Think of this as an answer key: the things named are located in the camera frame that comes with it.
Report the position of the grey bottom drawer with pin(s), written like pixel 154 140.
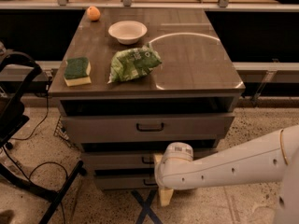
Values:
pixel 110 182

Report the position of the white bowl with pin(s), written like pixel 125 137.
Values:
pixel 127 32

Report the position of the grey drawer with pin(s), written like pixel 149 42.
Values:
pixel 110 182
pixel 113 129
pixel 115 160

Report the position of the black chair frame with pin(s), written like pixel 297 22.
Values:
pixel 12 119

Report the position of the orange fruit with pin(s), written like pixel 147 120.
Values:
pixel 93 13

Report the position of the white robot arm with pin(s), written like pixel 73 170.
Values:
pixel 270 158

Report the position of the green yellow sponge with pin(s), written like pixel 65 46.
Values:
pixel 77 71

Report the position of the green chip bag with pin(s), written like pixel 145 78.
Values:
pixel 133 63

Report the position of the grey drawer cabinet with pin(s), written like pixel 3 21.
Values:
pixel 158 75

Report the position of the grey top drawer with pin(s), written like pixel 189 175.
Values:
pixel 113 129

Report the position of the wire basket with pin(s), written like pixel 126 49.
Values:
pixel 61 133

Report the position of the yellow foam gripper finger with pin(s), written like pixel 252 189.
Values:
pixel 165 194

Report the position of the blue tape cross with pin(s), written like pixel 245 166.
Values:
pixel 146 210

